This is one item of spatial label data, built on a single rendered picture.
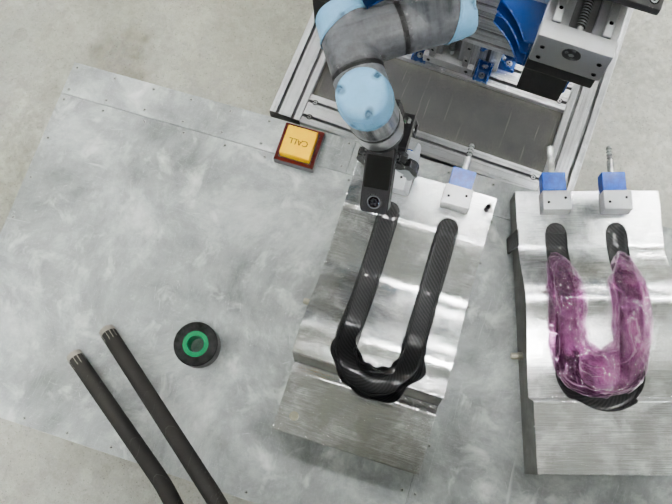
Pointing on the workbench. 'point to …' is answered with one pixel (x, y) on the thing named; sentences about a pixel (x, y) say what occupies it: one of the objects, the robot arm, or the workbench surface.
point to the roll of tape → (191, 344)
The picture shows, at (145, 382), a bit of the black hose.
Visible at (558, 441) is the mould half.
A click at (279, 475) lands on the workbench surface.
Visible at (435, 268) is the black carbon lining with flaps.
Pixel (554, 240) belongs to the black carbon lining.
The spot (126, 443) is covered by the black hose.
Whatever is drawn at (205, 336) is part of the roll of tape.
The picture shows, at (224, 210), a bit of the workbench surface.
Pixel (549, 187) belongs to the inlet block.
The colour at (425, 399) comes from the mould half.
